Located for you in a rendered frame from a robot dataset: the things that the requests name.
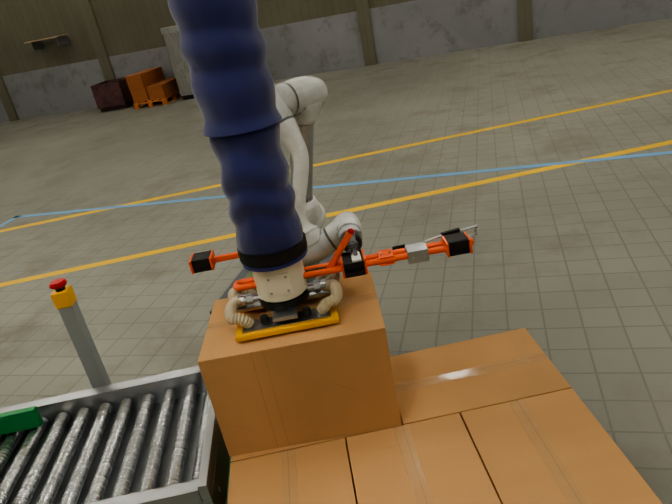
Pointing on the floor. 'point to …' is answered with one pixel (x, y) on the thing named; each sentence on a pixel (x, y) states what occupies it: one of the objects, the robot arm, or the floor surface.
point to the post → (69, 309)
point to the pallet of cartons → (152, 88)
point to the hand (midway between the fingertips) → (357, 263)
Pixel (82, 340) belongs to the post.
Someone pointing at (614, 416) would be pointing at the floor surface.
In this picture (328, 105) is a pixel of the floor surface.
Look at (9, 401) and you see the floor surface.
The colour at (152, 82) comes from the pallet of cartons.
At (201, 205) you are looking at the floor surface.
